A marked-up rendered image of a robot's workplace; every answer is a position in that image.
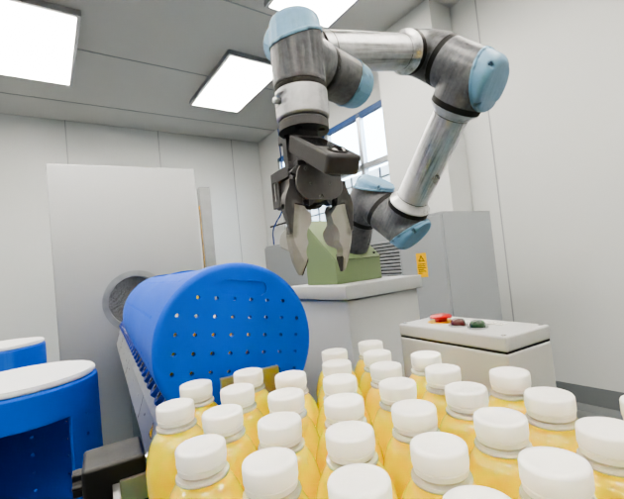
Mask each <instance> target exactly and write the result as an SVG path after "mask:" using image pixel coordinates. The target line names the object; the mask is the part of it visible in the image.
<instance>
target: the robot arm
mask: <svg viewBox="0 0 624 499"><path fill-rule="evenodd" d="M263 50H264V53H265V55H266V57H267V58H268V60H270V61H271V71H272V81H273V91H274V97H273V98H272V102H273V104H275V111H276V121H277V124H278V131H279V136H278V137H277V141H278V145H279V146H280V147H282V148H283V159H284V167H283V168H281V169H280V170H278V171H277V172H275V173H274V174H272V175H271V176H270V180H271V191H272V202H273V210H276V209H277V210H278V211H282V214H283V217H284V220H285V222H286V225H287V226H286V229H285V230H284V231H283V233H282V234H281V236H280V240H279V244H280V247H281V248H282V249H284V250H287V251H289V254H290V258H291V261H292V264H293V266H294V268H295V270H296V272H297V274H298V275H303V274H304V271H305V268H306V266H307V263H308V259H309V258H308V257H307V253H306V250H307V246H308V244H309V243H308V239H307V231H308V228H309V226H310V225H311V221H312V215H311V213H310V212H309V211H308V210H316V209H319V208H322V205H325V206H328V207H326V208H325V218H326V222H327V227H326V229H325V230H324V232H323V238H324V241H325V243H326V245H327V246H329V247H332V248H335V249H337V256H336V258H337V262H338V265H339V268H340V271H344V270H345V269H346V267H347V263H348V260H349V255H350V253H353V254H363V253H365V252H366V251H367V250H368V248H369V246H370V240H371V234H372V229H375V230H377V231H378V232H379V233H380V234H381V235H382V236H384V237H385V238H386V239H387V240H388V241H390V243H391V244H393V245H394V246H396V247H397V248H398V249H400V250H407V249H409V248H411V247H413V246H414V245H416V244H417V243H418V242H419V241H420V240H421V239H422V238H423V237H424V236H425V235H426V234H427V233H428V231H429V230H430V228H431V222H430V220H429V219H427V216H428V214H429V212H430V206H429V204H428V202H429V200H430V198H431V196H432V194H433V192H434V190H435V188H436V186H437V184H438V182H439V180H440V178H441V176H442V174H443V172H444V170H445V168H446V166H447V164H448V162H449V160H450V158H451V156H452V154H453V152H454V150H455V148H456V146H457V144H458V142H459V140H460V138H461V136H462V134H463V132H464V130H465V128H466V126H467V124H468V122H469V121H471V120H474V119H476V118H478V116H479V115H480V113H484V112H487V111H489V110H490V109H491V108H492V107H493V106H494V105H495V102H496V101H498V100H499V98H500V97H501V95H502V93H503V91H504V89H505V86H506V84H507V80H508V76H509V69H510V68H509V61H508V58H507V57H506V55H505V54H503V53H501V52H499V51H497V50H495V49H494V48H493V47H490V46H485V45H482V44H480V43H477V42H475V41H473V40H470V39H468V38H465V37H463V36H460V35H458V34H456V33H454V32H450V31H446V30H437V29H415V28H405V29H402V30H400V31H399V32H397V33H389V32H370V31H350V30H330V29H322V27H321V26H320V20H319V17H318V15H317V14H316V12H315V11H313V10H312V9H310V8H308V7H305V6H289V7H285V8H283V9H281V10H280V11H279V12H276V13H275V14H274V15H273V16H272V18H271V20H270V22H269V28H268V29H267V31H266V33H265V35H264V39H263ZM372 71H394V72H395V73H396V74H398V75H409V76H412V77H414V78H416V79H419V80H421V81H423V82H424V83H426V84H428V85H429V86H431V87H433V88H435V91H434V94H433V96H432V99H431V102H432V104H433V107H434V110H433V113H432V115H431V117H430V120H429V122H428V124H427V127H426V129H425V131H424V134H423V136H422V138H421V140H420V143H419V145H418V147H417V149H416V151H415V153H414V156H413V158H412V160H411V163H410V165H409V167H408V170H407V172H406V174H405V176H404V179H403V181H402V183H401V186H400V188H399V190H398V191H396V192H394V189H395V187H394V185H393V184H392V183H390V182H389V181H387V180H385V179H383V178H380V177H377V176H374V175H369V174H363V175H361V176H359V177H358V179H357V181H356V183H355V184H354V185H353V188H352V190H351V193H349V191H348V189H347V186H346V181H345V180H343V181H342V178H341V175H344V174H357V173H358V171H359V166H360V161H361V156H360V155H359V154H357V153H355V152H353V151H351V150H347V149H346V148H344V147H342V146H339V145H337V144H334V143H332V142H330V141H328V140H326V139H324V138H321V137H324V136H325V135H327V134H328V133H329V121H328V120H329V118H330V112H329V102H328V101H330V102H333V103H335V104H336V105H337V106H339V107H346V108H349V109H355V108H358V107H360V106H361V105H362V104H363V103H365V101H366V100H367V99H368V97H369V96H370V93H371V92H372V88H373V74H372ZM274 187H275V192H274ZM275 198H276V201H275ZM330 205H331V206H332V207H331V206H330Z"/></svg>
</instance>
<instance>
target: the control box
mask: <svg viewBox="0 0 624 499"><path fill-rule="evenodd" d="M455 318H461V317H452V318H449V319H448V322H435V319H430V318H426V319H421V320H416V321H412V322H407V323H403V324H400V325H399V328H400V335H401V343H402V352H403V362H404V371H405V377H407V378H409V377H410V375H411V374H412V372H411V369H412V364H411V356H410V355H411V353H413V352H415V351H420V350H433V351H437V352H439V353H440V354H441V359H442V363H447V364H453V365H456V366H458V367H459V368H460V369H461V375H462V381H470V382H476V383H480V384H482V385H484V386H485V387H486V388H487V391H488V397H489V396H490V395H491V394H490V392H489V391H490V389H491V384H490V379H489V370H490V369H492V368H495V367H500V366H513V367H520V368H524V369H526V370H528V371H529V372H530V375H531V383H532V384H531V388H532V387H542V386H544V387H555V388H557V386H556V378H555V371H554V363H553V355H552V347H551V342H550V337H551V336H550V328H549V326H548V325H544V324H530V323H518V322H507V321H496V320H484V319H474V318H463V319H464V320H465V321H466V324H465V325H460V326H453V325H451V320H452V319H455ZM470 320H482V321H484V322H485V327H482V328H472V327H470V326H469V322H470ZM488 322H489V323H490V324H489V323H488ZM493 323H494V324H493ZM495 323H496V324H495ZM501 323H502V324H501ZM500 324H501V325H500ZM503 324H504V325H503Z"/></svg>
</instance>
